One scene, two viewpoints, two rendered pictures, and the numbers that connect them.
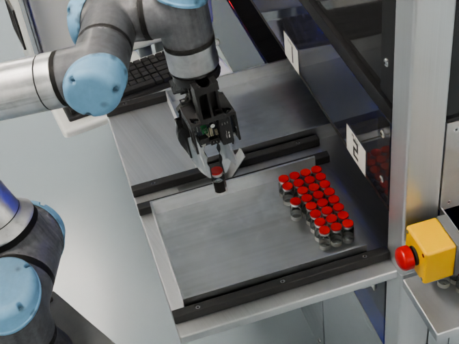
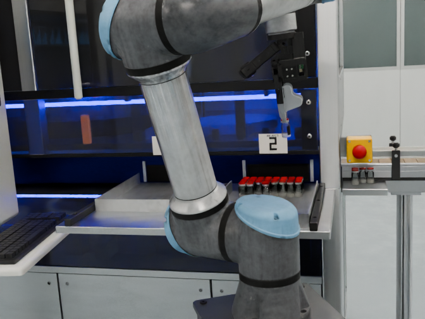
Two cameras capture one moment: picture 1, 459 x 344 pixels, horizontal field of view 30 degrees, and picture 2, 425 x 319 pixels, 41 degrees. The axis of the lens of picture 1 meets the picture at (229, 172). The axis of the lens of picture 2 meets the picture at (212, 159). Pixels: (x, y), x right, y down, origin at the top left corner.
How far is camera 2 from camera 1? 165 cm
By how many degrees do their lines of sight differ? 64
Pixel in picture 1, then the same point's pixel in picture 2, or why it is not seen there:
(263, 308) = (329, 212)
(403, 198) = (337, 126)
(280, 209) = not seen: hidden behind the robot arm
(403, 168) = (335, 105)
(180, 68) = (291, 22)
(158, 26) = not seen: outside the picture
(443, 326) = (383, 187)
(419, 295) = (357, 188)
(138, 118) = (93, 219)
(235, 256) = not seen: hidden behind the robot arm
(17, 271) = (260, 197)
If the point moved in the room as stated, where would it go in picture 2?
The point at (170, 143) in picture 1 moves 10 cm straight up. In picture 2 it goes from (140, 214) to (136, 178)
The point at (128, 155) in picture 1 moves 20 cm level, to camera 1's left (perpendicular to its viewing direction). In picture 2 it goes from (128, 225) to (76, 252)
